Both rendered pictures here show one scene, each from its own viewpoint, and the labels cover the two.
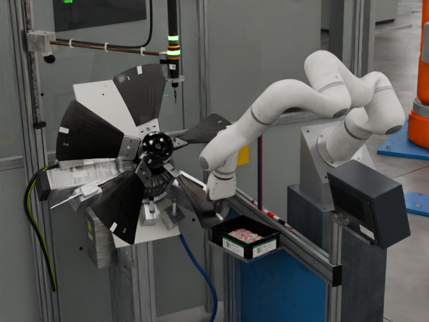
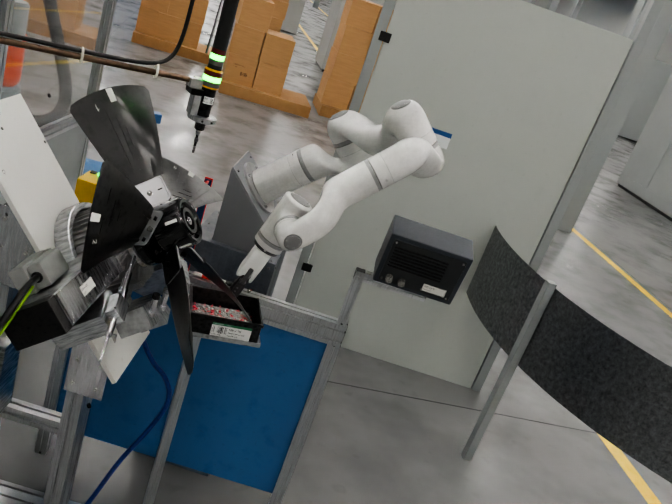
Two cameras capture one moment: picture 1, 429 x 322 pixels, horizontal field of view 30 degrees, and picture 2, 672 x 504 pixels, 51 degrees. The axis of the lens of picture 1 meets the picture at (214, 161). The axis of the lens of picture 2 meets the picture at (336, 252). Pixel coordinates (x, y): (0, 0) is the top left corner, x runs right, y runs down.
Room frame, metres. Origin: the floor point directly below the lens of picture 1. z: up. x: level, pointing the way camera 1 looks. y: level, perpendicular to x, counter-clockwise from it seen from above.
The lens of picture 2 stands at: (1.86, 1.52, 1.87)
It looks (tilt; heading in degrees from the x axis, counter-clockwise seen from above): 21 degrees down; 291
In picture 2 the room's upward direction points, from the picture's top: 19 degrees clockwise
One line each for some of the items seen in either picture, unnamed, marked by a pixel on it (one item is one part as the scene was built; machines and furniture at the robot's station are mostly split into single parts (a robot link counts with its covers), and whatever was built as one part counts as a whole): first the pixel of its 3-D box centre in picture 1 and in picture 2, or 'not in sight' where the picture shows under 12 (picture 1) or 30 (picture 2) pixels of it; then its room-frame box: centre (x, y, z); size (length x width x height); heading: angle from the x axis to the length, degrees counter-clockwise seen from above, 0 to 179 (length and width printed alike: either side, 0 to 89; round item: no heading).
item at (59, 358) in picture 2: (228, 278); (60, 361); (3.28, -0.05, 0.39); 0.04 x 0.04 x 0.78; 24
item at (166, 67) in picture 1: (172, 66); (202, 99); (2.84, 0.15, 1.49); 0.09 x 0.07 x 0.10; 59
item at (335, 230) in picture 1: (335, 237); (351, 296); (2.50, -0.41, 0.96); 0.03 x 0.03 x 0.20; 24
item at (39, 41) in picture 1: (41, 41); not in sight; (3.15, 0.68, 1.53); 0.10 x 0.07 x 0.08; 59
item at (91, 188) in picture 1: (89, 189); (117, 308); (2.70, 0.46, 1.08); 0.07 x 0.04 x 0.06; 125
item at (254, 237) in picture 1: (246, 241); (223, 320); (2.76, -0.11, 0.83); 0.19 x 0.14 x 0.04; 40
